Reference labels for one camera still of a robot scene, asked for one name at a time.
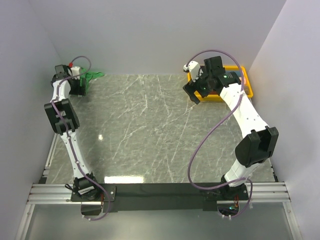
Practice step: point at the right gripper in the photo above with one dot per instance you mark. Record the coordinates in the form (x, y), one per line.
(195, 85)

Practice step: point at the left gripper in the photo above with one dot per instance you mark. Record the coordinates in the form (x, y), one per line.
(80, 90)

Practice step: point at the green towel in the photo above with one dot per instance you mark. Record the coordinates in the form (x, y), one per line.
(90, 75)

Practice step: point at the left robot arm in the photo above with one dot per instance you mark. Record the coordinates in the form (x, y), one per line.
(64, 121)

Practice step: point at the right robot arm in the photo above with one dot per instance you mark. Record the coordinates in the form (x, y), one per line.
(258, 138)

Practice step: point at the yellow plastic tray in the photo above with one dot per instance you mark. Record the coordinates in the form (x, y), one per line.
(213, 97)

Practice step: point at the black base beam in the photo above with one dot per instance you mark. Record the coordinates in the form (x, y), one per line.
(168, 196)

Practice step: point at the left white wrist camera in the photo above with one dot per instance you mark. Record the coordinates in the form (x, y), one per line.
(76, 71)

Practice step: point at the aluminium rail frame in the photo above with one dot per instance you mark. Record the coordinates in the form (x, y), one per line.
(258, 192)

